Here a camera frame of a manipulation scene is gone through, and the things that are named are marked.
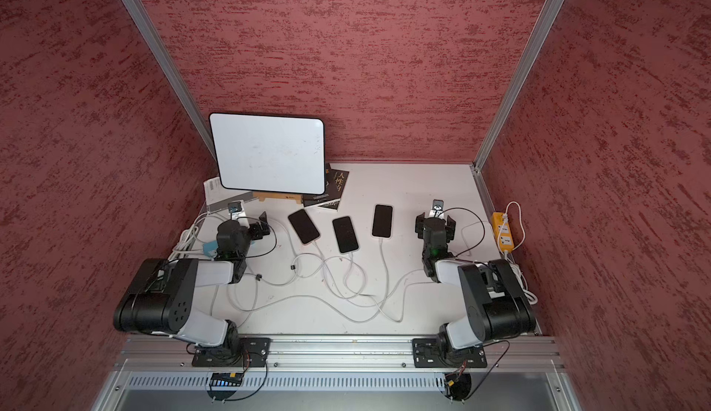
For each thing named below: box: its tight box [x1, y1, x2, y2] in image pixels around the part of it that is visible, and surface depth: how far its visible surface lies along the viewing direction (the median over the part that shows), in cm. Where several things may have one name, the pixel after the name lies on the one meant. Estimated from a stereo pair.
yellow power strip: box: [491, 211, 515, 253], surface depth 97 cm
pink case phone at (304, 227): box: [287, 209, 321, 244], surface depth 102 cm
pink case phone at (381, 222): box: [372, 204, 393, 238], surface depth 103 cm
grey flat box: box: [203, 175, 254, 212], surface depth 109 cm
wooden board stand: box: [252, 190, 303, 205], surface depth 105 cm
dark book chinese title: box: [301, 162, 350, 210], surface depth 108 cm
